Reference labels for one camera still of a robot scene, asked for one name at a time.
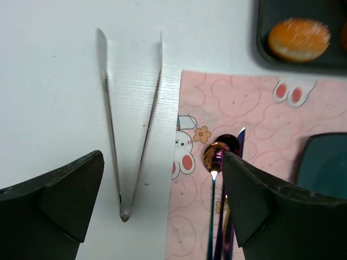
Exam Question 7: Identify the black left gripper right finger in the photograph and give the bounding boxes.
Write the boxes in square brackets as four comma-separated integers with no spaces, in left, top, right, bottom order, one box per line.
[222,152,346,260]

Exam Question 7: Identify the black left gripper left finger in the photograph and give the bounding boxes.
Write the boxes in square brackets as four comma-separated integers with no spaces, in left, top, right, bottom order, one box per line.
[1,150,104,259]

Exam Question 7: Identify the metal food tongs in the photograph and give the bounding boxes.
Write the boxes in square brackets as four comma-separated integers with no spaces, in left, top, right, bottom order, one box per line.
[95,28,163,223]

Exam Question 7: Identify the seeded bread slice lower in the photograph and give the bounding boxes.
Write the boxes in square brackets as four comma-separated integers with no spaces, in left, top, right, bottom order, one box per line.
[340,23,347,51]

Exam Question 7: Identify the iridescent fork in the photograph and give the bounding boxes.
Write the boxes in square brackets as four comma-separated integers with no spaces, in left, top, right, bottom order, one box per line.
[214,187,231,260]

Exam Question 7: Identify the iridescent purple knife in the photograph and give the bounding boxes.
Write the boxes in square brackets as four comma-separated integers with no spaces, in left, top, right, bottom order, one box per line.
[214,128,246,259]

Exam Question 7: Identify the dark teal square plate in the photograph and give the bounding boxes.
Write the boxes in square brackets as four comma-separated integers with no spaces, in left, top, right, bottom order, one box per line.
[295,132,346,199]

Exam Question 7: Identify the iridescent purple spoon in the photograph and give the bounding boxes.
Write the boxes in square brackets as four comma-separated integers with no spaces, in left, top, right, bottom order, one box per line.
[203,134,240,259]

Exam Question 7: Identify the pink bunny placemat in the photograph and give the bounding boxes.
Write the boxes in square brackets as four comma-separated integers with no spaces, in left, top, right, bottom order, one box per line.
[166,71,346,259]

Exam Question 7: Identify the sesame round bun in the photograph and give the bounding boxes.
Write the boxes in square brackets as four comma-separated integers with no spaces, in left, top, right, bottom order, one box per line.
[267,18,331,62]

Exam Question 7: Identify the black baking tray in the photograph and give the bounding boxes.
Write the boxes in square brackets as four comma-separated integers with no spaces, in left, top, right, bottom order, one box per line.
[254,1,346,75]

